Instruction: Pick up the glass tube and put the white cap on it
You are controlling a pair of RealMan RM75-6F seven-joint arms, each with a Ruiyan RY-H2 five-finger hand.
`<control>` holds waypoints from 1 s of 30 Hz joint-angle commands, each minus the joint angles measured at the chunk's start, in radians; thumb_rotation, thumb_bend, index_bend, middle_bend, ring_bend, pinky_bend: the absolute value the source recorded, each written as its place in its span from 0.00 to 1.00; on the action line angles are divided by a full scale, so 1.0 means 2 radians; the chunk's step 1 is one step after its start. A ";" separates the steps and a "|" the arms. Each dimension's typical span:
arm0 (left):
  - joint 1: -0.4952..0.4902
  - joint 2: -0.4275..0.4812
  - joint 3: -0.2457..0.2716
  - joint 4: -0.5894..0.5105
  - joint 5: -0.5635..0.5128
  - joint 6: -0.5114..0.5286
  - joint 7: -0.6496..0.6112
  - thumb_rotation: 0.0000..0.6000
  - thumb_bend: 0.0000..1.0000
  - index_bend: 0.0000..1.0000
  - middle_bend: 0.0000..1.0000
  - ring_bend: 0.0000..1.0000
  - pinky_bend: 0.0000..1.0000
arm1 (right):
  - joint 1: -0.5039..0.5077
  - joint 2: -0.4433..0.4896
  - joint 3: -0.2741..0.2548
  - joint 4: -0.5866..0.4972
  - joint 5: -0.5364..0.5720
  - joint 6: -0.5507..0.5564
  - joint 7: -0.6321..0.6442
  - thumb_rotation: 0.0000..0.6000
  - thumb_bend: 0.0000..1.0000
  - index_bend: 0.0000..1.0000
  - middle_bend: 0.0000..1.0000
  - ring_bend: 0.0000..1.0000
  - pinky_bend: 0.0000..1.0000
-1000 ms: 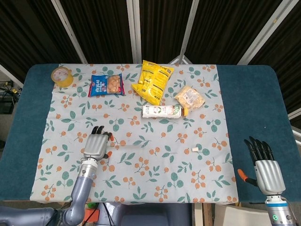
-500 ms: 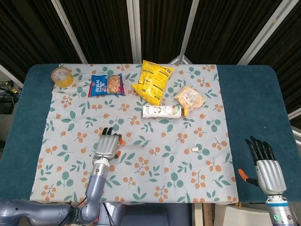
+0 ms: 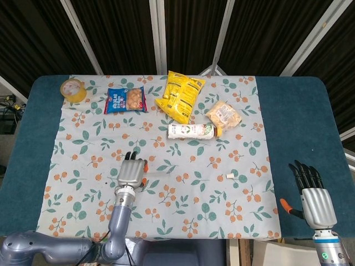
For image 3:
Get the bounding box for white metal floor rail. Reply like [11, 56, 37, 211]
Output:
[339, 129, 355, 170]
[0, 75, 29, 101]

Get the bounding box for white flat board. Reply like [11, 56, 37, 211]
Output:
[251, 239, 316, 266]

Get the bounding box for black pleated curtain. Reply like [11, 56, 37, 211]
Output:
[0, 0, 355, 134]

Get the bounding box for tangled floor cables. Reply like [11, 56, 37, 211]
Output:
[0, 93, 27, 113]

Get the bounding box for white metal frame post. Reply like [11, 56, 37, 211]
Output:
[199, 0, 233, 76]
[279, 0, 345, 77]
[60, 0, 104, 76]
[149, 0, 168, 76]

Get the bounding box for clear bag of crackers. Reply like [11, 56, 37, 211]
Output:
[205, 100, 243, 131]

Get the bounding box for dark blue table cover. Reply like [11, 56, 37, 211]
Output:
[0, 75, 355, 239]

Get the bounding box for floral printed tablecloth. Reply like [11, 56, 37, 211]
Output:
[35, 74, 283, 241]

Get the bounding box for robot left five-finger hand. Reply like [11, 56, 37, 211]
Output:
[116, 151, 149, 192]

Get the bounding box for white drink bottle orange cap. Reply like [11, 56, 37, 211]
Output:
[166, 122, 223, 140]

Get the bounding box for black equipment box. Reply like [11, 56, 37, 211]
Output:
[0, 112, 18, 135]

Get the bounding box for robot right five-finger hand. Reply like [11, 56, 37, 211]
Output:
[280, 160, 338, 231]

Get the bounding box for blue snack bag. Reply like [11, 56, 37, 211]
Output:
[103, 86, 149, 115]

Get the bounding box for yellow snack bag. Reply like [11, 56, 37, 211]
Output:
[154, 70, 207, 125]

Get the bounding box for brown wooden plank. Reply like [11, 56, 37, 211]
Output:
[225, 238, 252, 266]

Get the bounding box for yellow packing tape roll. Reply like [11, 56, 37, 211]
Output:
[60, 78, 88, 104]

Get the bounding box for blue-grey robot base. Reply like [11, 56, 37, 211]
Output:
[126, 239, 226, 266]

